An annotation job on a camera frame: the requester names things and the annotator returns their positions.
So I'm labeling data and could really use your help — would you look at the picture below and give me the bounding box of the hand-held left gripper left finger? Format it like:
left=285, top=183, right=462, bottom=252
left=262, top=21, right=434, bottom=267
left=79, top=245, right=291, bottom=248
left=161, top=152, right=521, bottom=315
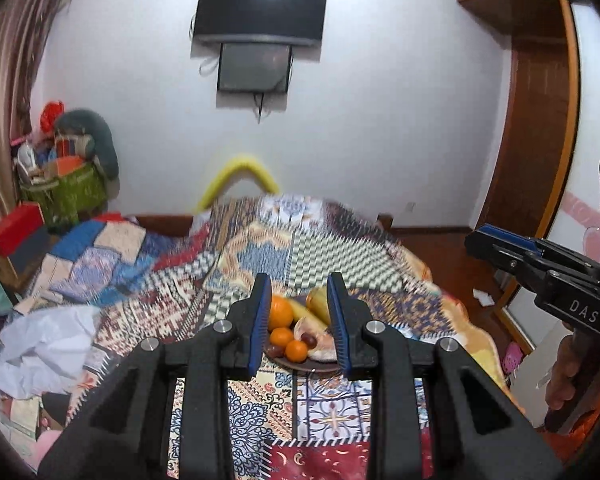
left=36, top=272, right=273, bottom=480

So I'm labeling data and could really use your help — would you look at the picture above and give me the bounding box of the grey neck pillow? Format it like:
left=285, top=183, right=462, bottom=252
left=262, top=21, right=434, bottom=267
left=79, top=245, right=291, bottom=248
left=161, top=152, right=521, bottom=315
left=54, top=108, right=120, bottom=182

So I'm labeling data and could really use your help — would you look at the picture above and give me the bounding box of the white crumpled sheet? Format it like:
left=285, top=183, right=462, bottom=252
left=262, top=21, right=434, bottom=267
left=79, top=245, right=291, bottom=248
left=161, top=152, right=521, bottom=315
left=0, top=304, right=102, bottom=401

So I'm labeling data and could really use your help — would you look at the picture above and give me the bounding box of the orange cardboard box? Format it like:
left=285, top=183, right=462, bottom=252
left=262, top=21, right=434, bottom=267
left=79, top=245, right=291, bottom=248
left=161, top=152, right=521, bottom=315
left=54, top=155, right=84, bottom=177

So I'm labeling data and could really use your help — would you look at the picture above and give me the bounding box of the pink slipper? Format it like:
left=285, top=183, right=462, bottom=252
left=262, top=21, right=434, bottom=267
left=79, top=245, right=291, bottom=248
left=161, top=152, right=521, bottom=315
left=501, top=342, right=524, bottom=377

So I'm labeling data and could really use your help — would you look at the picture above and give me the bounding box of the yellow foam tube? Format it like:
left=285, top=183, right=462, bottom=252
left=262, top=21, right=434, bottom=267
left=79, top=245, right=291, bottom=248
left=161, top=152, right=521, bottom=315
left=196, top=153, right=282, bottom=212

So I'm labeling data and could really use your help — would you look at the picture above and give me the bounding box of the person's orange clothing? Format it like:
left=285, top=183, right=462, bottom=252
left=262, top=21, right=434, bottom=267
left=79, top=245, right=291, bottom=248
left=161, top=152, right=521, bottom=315
left=542, top=397, right=600, bottom=463

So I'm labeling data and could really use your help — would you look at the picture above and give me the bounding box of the red fabric item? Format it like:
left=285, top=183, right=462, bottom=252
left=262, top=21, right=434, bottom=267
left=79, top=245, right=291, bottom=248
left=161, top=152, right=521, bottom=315
left=40, top=101, right=67, bottom=130

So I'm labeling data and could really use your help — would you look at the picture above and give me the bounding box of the pale pink peach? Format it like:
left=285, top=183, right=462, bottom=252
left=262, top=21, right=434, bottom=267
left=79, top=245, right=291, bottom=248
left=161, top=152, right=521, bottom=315
left=306, top=329, right=339, bottom=364

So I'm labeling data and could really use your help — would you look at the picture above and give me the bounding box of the sliding door with wooden frame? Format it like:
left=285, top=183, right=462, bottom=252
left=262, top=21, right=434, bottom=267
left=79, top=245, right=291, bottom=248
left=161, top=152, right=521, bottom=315
left=495, top=0, right=600, bottom=356

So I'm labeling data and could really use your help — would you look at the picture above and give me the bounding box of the striped curtain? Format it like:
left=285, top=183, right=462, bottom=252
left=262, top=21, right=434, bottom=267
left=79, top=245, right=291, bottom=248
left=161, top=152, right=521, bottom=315
left=0, top=0, right=78, bottom=246

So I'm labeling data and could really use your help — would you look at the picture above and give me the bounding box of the green fabric bag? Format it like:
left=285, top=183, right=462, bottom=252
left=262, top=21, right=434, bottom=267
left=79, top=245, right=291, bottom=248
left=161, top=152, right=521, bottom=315
left=19, top=164, right=109, bottom=227

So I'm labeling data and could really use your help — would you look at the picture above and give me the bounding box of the red box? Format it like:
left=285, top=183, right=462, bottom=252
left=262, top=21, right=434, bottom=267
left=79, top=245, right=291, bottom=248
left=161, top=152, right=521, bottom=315
left=0, top=202, right=47, bottom=257

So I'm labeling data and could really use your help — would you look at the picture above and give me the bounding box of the brown wooden wardrobe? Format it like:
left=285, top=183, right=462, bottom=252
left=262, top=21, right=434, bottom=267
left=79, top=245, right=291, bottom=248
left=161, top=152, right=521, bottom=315
left=454, top=0, right=583, bottom=243

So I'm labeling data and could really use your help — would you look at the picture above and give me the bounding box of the black wall television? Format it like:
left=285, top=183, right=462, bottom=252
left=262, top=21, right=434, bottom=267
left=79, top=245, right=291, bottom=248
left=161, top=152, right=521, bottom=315
left=191, top=0, right=329, bottom=49

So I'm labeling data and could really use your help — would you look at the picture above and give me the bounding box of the yellow banana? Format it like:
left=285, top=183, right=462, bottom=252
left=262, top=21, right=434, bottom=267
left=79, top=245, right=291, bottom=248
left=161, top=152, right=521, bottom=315
left=305, top=287, right=334, bottom=327
left=286, top=298, right=315, bottom=327

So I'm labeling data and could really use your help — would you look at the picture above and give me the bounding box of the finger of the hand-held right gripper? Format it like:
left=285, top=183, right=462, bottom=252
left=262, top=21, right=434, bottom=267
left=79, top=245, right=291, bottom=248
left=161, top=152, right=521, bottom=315
left=464, top=230, right=552, bottom=292
left=476, top=223, right=600, bottom=282

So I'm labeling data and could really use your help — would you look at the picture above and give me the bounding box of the patchwork printed blanket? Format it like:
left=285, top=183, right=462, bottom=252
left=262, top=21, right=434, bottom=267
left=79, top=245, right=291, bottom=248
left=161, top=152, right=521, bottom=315
left=11, top=194, right=512, bottom=480

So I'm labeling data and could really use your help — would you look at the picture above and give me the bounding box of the person's right hand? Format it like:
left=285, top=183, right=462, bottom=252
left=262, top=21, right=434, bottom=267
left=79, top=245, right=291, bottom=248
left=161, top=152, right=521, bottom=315
left=545, top=332, right=578, bottom=412

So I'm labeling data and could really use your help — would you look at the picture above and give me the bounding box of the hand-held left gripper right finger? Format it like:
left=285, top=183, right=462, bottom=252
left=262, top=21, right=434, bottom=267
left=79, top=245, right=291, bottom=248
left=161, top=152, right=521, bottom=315
left=326, top=272, right=565, bottom=480

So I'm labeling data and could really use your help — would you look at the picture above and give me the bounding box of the dark brown round plate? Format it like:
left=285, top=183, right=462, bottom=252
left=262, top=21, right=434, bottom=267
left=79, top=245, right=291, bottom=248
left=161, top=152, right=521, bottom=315
left=261, top=305, right=347, bottom=374

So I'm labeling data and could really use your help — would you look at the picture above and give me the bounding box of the large orange with sticker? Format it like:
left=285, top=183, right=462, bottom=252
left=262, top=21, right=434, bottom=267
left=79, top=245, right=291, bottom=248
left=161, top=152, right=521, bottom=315
left=268, top=294, right=296, bottom=332

